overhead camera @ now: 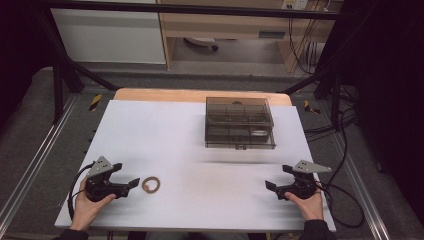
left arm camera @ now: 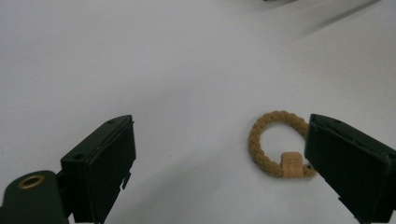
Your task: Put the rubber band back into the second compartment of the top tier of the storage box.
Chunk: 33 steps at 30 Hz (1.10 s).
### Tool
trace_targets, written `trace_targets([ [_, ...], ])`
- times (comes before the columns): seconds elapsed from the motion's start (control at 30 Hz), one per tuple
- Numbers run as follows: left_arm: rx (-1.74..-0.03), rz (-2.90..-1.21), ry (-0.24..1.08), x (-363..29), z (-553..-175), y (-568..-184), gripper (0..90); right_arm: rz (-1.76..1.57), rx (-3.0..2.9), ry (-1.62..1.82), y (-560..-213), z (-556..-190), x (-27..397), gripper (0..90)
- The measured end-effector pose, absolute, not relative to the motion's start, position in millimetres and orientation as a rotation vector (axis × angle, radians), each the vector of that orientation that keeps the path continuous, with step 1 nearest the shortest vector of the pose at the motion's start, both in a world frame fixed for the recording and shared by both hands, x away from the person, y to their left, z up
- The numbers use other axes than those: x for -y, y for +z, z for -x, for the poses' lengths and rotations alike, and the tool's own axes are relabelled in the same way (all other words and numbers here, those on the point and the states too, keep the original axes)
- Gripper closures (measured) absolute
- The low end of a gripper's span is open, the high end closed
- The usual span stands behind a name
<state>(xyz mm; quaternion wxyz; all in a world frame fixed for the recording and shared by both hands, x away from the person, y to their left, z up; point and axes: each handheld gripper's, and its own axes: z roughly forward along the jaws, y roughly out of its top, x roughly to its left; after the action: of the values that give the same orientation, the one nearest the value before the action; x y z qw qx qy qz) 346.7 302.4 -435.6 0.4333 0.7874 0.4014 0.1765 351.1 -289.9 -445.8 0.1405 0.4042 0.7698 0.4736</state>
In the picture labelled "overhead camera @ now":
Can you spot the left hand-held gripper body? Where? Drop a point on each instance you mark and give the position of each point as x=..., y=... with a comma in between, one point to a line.
x=100, y=186

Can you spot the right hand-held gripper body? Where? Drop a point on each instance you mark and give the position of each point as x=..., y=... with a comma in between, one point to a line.
x=303, y=186

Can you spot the smoky transparent drawer box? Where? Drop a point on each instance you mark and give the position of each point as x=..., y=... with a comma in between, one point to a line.
x=238, y=123

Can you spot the person's right hand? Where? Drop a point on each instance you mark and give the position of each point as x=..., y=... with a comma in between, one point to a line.
x=311, y=208

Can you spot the person's left hand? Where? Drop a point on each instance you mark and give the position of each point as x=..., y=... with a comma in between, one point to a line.
x=86, y=211

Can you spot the white table cover board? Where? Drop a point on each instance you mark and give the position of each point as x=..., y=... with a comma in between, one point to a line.
x=186, y=166

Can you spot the white cabinet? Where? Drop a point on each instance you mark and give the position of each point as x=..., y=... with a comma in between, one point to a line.
x=110, y=36

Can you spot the black curtain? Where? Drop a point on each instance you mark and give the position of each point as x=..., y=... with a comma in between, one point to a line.
x=16, y=50
x=390, y=83

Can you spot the office chair base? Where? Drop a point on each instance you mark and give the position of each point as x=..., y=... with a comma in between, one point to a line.
x=200, y=41

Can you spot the light wooden desk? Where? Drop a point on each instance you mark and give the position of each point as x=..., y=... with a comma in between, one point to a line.
x=226, y=25

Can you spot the white power strip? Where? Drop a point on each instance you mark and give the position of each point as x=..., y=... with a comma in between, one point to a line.
x=295, y=4

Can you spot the aluminium rail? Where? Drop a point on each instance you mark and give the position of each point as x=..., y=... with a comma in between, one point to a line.
x=363, y=190
x=36, y=160

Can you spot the black metal frame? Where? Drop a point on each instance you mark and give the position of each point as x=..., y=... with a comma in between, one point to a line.
x=186, y=9

